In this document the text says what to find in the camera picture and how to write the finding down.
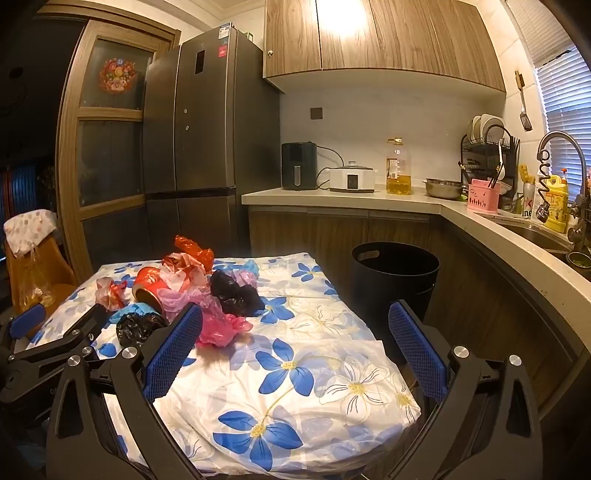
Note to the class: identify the red white snack bag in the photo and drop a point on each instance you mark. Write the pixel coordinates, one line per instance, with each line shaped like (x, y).
(110, 294)

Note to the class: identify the wooden glass door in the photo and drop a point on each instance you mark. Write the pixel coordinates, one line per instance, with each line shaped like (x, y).
(101, 192)

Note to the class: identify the wooden upper cabinet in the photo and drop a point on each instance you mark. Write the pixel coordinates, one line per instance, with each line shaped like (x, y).
(444, 38)

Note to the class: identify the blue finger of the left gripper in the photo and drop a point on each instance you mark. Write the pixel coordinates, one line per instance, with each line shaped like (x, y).
(33, 317)

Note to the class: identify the white slow cooker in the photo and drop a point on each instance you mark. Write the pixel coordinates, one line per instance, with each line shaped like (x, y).
(352, 178)

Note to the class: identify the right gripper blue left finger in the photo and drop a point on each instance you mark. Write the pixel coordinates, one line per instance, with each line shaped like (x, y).
(166, 350)

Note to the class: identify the dark steel refrigerator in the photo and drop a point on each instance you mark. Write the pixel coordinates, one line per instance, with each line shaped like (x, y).
(211, 134)

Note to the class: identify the cooking oil bottle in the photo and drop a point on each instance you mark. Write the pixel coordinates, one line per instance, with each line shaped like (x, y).
(399, 176)

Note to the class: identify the stainless steel bowl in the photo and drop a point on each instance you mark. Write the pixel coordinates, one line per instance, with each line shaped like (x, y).
(444, 189)

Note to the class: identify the orange red plastic bag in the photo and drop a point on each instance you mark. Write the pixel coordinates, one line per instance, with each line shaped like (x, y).
(204, 256)

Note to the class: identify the hanging metal spatula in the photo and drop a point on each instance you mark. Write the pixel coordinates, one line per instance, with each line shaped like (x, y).
(524, 116)

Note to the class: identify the window blinds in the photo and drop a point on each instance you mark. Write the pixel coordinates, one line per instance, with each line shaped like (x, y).
(562, 73)

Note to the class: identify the chair with spotted cloth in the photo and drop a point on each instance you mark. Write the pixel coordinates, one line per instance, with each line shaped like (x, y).
(38, 272)

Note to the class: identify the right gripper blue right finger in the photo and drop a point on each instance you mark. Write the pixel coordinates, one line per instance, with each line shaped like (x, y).
(427, 365)

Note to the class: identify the red floral door decoration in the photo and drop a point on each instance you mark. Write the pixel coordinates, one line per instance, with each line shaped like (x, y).
(117, 76)

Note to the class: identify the small black plastic bag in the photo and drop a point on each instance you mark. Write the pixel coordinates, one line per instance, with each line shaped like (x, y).
(133, 329)

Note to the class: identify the black air fryer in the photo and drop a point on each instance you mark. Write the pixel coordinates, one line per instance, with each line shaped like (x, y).
(299, 166)

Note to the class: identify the pink utensil holder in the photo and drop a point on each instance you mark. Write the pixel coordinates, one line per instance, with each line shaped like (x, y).
(482, 197)

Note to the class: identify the floral blue white tablecloth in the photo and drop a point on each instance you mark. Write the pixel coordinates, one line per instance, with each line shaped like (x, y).
(308, 393)

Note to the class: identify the wooden lower cabinets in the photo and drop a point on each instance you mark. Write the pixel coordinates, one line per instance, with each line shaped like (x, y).
(452, 281)

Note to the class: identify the steel sink basin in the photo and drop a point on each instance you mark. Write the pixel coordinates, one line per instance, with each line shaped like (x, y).
(545, 239)

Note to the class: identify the white plastic bottle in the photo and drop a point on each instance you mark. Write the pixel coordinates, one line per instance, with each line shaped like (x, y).
(540, 209)

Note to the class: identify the red clear snack wrapper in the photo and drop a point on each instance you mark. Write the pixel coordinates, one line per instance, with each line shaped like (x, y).
(180, 271)

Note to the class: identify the red paper cup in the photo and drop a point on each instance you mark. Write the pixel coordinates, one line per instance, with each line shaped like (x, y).
(149, 288)

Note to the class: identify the black dish rack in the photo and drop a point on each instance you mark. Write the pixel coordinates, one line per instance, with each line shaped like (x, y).
(489, 151)

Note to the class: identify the black round trash bin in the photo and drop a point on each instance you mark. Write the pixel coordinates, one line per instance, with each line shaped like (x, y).
(384, 273)

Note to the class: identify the yellow detergent bottle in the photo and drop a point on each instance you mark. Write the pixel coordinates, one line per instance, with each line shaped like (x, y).
(557, 198)

